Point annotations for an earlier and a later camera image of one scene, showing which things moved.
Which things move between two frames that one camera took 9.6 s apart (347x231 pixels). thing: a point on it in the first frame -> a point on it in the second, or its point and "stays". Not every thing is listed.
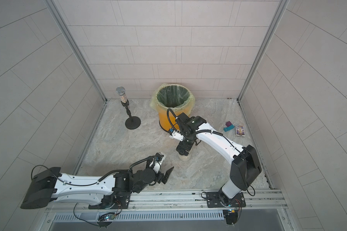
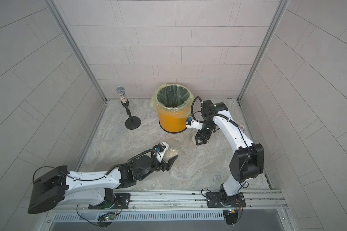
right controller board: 231,216 stays
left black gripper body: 158,177 -> 153,165
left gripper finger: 167,175 -> 166,166
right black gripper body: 186,144 -> 207,129
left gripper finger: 160,156 -> 162,147
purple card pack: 240,130 stays
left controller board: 105,220 stays
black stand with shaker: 132,122 stays
